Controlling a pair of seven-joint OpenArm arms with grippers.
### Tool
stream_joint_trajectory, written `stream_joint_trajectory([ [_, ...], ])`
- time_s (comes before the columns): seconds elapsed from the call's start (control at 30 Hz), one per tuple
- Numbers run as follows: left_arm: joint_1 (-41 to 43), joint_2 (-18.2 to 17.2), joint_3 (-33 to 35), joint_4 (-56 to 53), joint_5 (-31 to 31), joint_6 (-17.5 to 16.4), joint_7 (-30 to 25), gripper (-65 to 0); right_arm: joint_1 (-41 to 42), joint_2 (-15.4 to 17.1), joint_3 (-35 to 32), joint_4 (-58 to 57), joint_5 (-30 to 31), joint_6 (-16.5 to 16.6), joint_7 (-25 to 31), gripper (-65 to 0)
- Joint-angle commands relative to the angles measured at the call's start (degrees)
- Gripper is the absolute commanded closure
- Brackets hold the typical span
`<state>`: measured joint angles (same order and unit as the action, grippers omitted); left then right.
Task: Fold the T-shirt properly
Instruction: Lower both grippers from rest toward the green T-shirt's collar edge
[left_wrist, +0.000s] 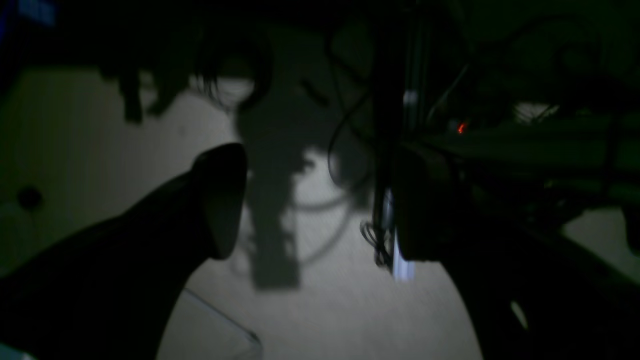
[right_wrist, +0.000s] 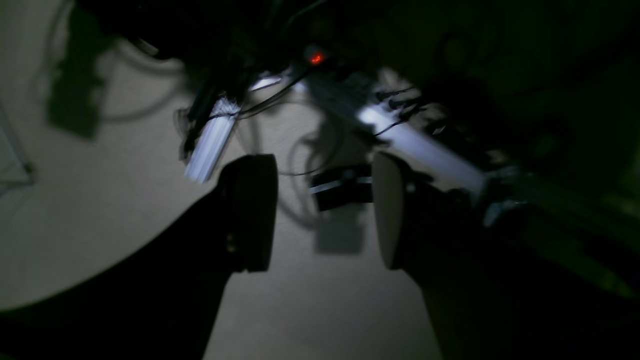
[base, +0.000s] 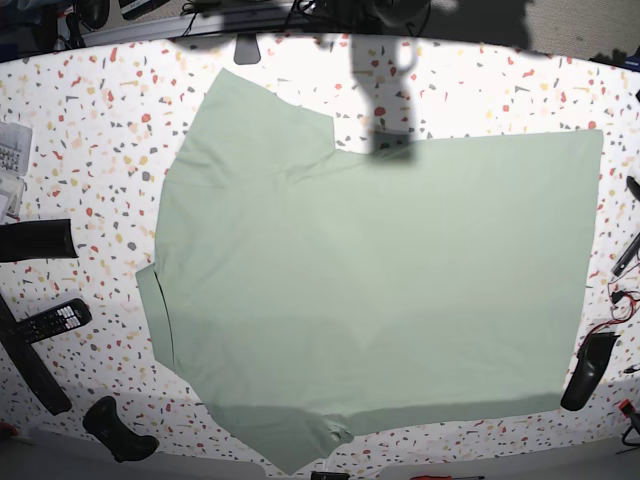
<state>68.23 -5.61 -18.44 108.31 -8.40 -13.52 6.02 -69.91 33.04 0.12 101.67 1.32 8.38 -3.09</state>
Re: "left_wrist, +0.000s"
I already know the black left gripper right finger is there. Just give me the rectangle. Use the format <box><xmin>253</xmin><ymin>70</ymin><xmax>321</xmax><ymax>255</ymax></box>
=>
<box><xmin>395</xmin><ymin>146</ymin><xmax>639</xmax><ymax>360</ymax></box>

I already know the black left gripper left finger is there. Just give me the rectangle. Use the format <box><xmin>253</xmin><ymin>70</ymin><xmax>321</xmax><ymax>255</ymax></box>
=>
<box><xmin>1</xmin><ymin>143</ymin><xmax>248</xmax><ymax>360</ymax></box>

